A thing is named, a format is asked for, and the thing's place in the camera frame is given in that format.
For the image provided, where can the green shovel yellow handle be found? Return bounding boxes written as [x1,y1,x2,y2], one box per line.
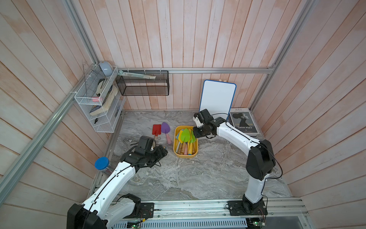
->
[181,128,191,155]

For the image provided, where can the red shovel wooden handle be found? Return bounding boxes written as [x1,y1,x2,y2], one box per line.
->
[152,124,162,140]

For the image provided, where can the yellow storage box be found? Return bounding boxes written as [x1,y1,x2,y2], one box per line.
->
[173,126,198,159]

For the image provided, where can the purple shovel pink handle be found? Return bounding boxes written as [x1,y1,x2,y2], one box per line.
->
[184,144,189,155]
[161,122,172,145]

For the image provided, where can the green shovel wooden handle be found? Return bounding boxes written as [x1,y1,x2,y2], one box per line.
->
[188,130,196,155]

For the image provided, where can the yellow scoop wooden handle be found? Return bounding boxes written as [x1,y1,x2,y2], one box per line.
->
[175,130,183,154]

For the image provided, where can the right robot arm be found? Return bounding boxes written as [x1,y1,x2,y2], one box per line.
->
[193,109,276,215]

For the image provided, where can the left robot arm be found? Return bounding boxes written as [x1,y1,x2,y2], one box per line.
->
[66,136,168,229]

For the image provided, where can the black and white book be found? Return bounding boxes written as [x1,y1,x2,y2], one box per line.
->
[229,108,260,136]

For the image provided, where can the blue-lid tube container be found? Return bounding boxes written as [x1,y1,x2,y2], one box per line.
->
[94,157,114,176]

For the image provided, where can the black mesh basket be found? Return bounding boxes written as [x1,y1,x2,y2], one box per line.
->
[115,70,170,96]

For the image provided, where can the light green ruler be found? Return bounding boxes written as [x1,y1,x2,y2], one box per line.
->
[118,70,156,79]

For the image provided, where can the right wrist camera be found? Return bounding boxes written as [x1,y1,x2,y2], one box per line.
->
[193,113,203,127]

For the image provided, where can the whiteboard blue frame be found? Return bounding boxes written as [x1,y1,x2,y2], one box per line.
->
[199,80,236,121]

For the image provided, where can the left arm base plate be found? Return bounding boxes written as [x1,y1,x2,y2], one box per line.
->
[123,202,154,219]

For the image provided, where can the white wire shelf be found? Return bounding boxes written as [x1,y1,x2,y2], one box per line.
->
[74,65,126,133]

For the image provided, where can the books in wire shelf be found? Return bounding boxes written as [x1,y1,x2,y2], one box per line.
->
[89,78,119,116]

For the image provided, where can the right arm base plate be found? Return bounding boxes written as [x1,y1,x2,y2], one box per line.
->
[226,200,268,216]

